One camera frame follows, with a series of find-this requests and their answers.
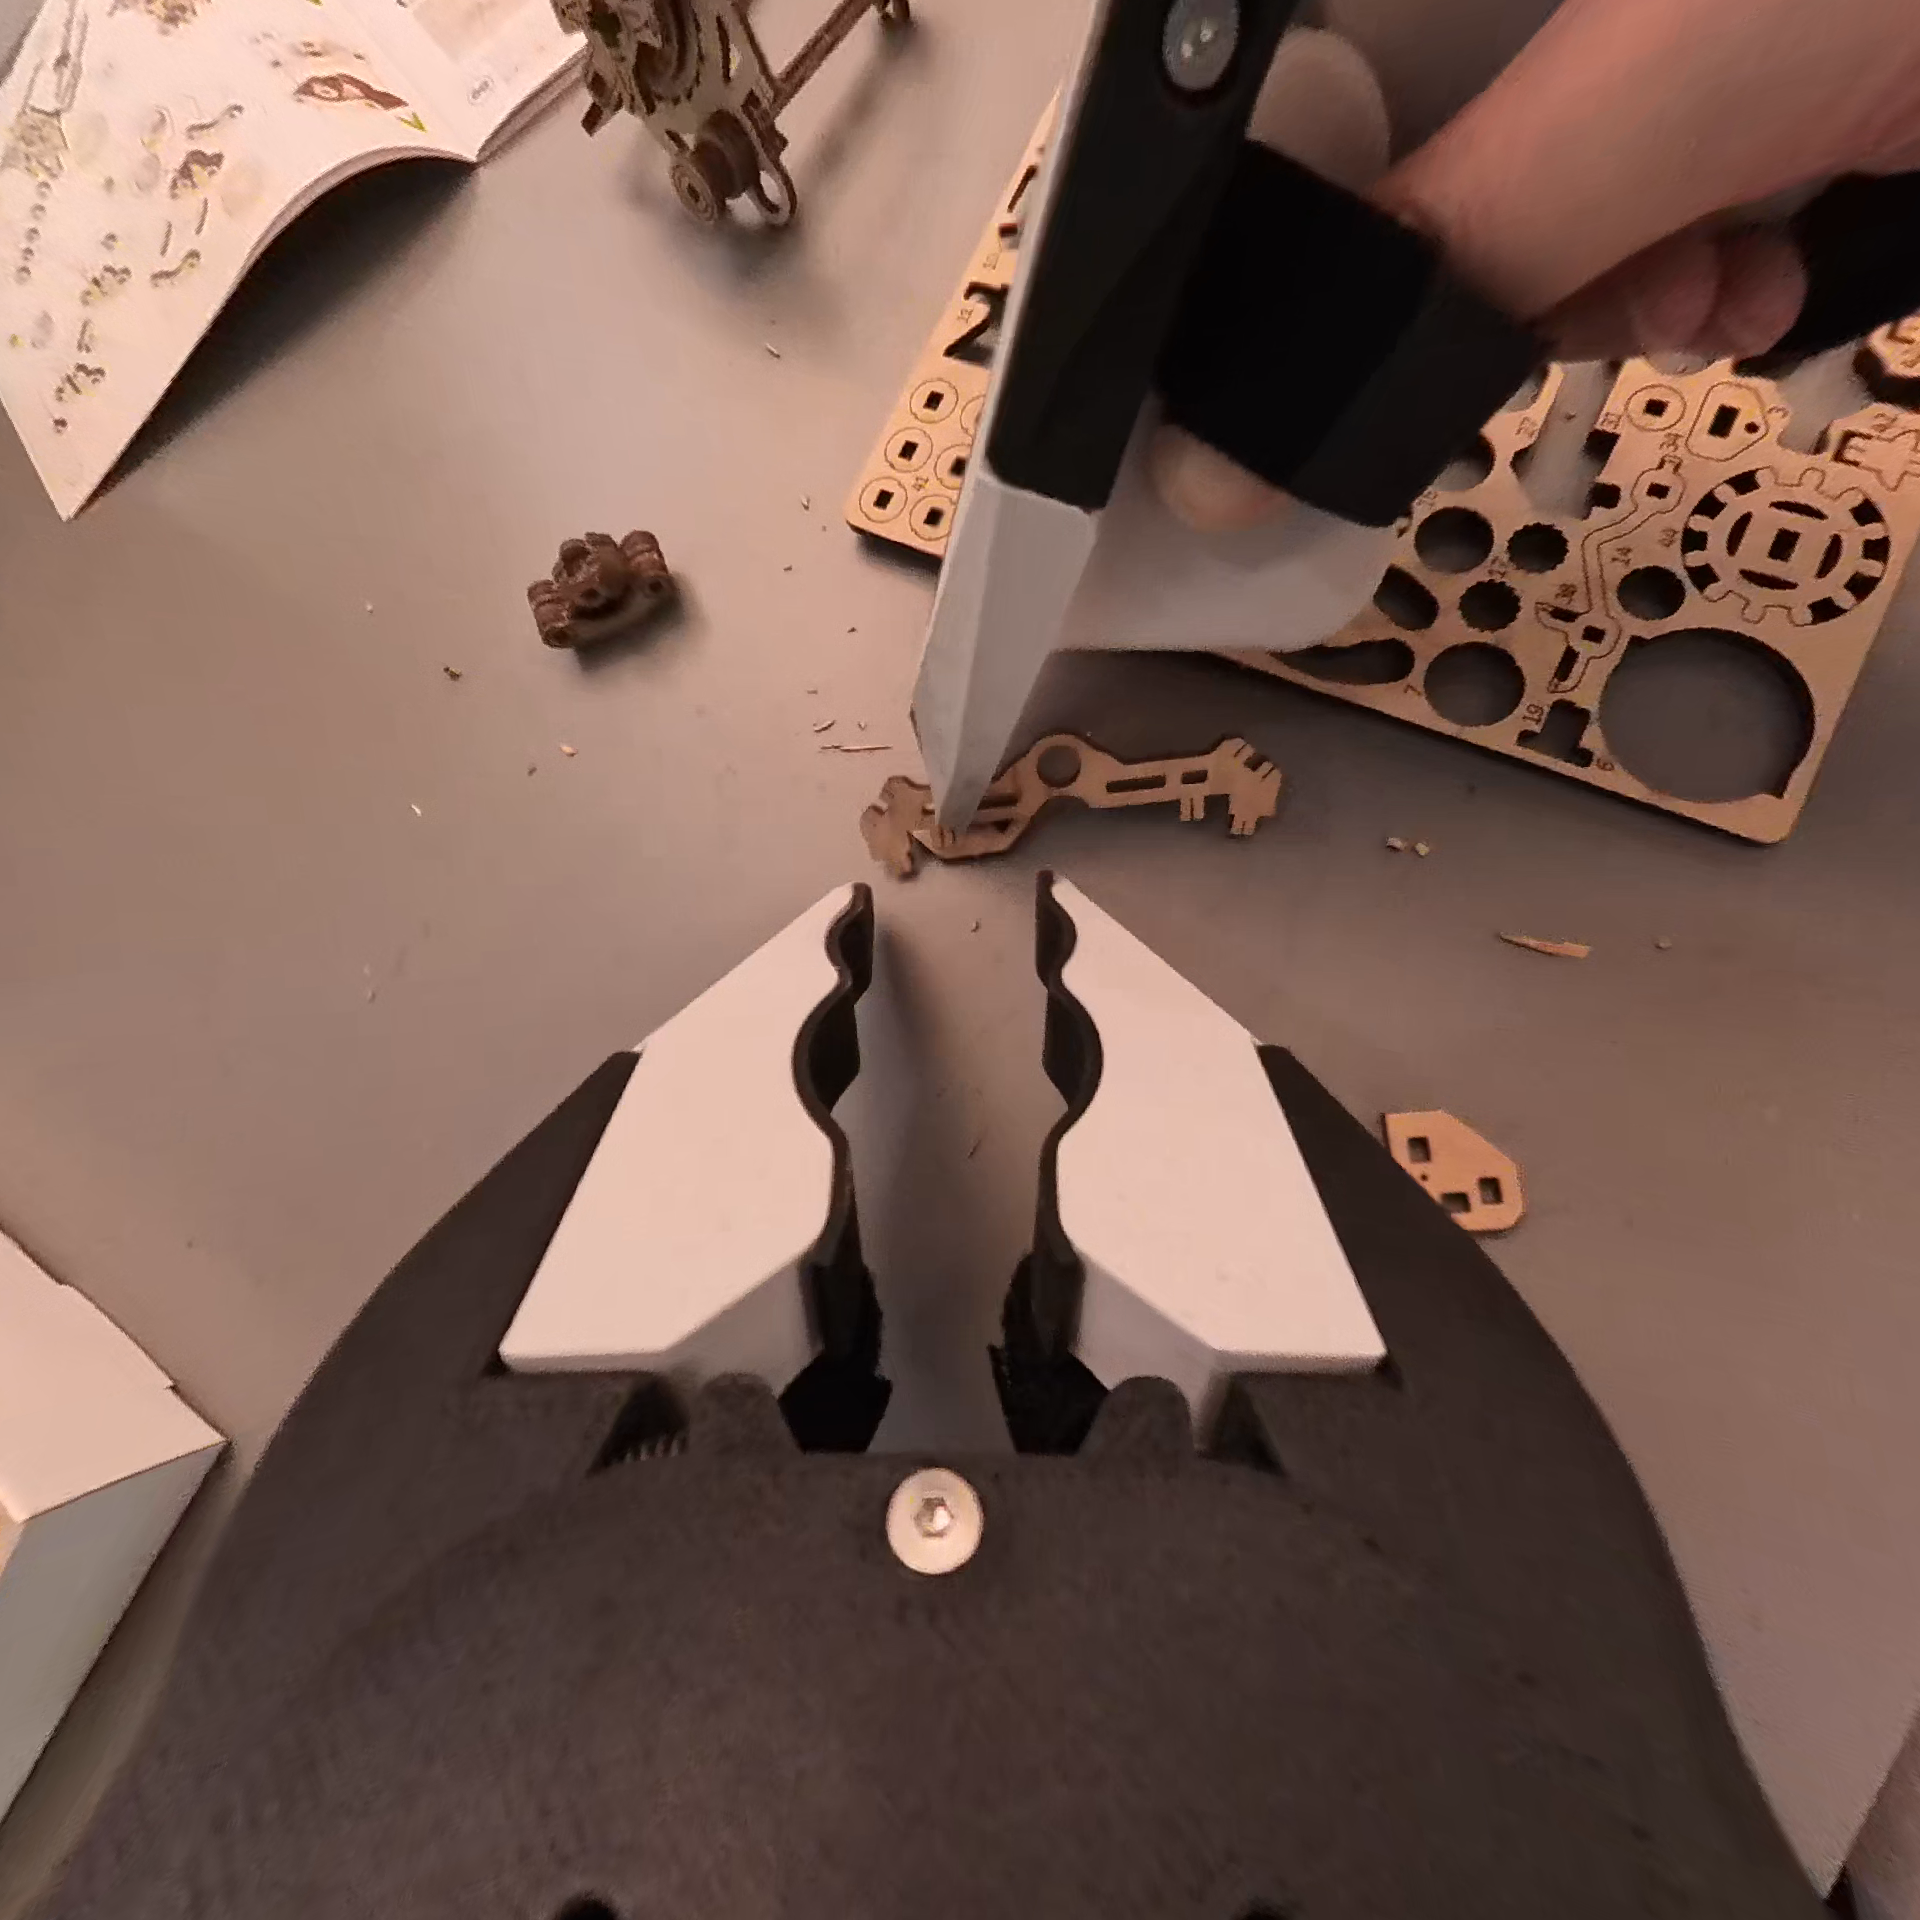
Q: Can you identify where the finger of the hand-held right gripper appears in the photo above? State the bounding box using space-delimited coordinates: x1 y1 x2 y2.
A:
912 90 1113 837

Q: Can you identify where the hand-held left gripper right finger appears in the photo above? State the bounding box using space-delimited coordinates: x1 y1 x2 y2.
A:
993 869 1387 1453

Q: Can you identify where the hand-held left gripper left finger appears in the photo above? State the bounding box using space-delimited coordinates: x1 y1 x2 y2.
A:
500 881 893 1453

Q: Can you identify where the long slotted wooden part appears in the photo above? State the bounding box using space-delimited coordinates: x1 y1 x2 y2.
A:
858 730 1283 877

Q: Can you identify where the wooden mechanical model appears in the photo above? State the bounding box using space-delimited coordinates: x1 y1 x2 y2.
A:
554 0 918 228

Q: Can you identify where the laser-cut wooden parts sheet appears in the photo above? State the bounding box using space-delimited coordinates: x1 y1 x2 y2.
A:
844 103 1920 844

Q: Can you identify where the person's right hand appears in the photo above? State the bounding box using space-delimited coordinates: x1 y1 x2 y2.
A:
1157 0 1920 528

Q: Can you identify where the small wooden plate part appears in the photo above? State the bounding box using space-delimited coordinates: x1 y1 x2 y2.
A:
1384 1111 1526 1236

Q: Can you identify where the dark wooden gear subassembly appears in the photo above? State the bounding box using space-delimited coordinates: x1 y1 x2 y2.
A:
529 528 677 651

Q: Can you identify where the white cardboard box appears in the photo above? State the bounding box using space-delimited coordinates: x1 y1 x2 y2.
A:
0 1230 228 1785

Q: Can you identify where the instruction booklet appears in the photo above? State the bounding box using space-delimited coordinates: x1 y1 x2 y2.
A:
0 0 592 521

